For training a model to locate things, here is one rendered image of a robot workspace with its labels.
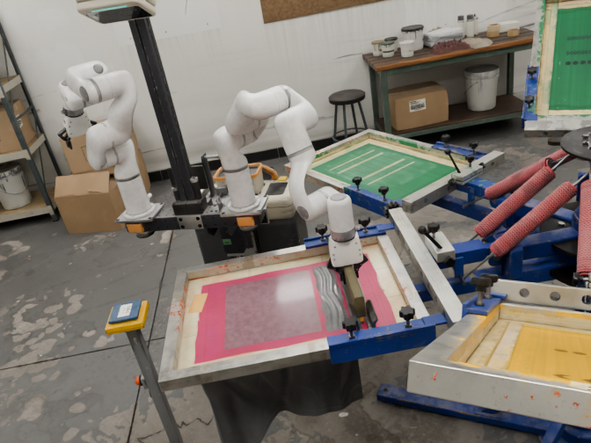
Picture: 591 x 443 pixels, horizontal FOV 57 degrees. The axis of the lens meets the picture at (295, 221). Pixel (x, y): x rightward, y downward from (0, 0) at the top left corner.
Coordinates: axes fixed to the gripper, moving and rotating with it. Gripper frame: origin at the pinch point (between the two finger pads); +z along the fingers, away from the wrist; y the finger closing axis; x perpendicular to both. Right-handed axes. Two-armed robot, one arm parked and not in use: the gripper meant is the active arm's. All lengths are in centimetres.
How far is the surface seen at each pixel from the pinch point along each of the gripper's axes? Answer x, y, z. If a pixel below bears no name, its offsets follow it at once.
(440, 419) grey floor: -22, -34, 102
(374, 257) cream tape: -16.6, -11.5, 6.0
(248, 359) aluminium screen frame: 27.3, 34.3, 2.6
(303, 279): -12.0, 14.5, 6.0
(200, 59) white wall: -380, 68, -9
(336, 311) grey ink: 10.2, 6.6, 5.3
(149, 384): -10, 78, 38
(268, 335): 14.2, 28.4, 6.0
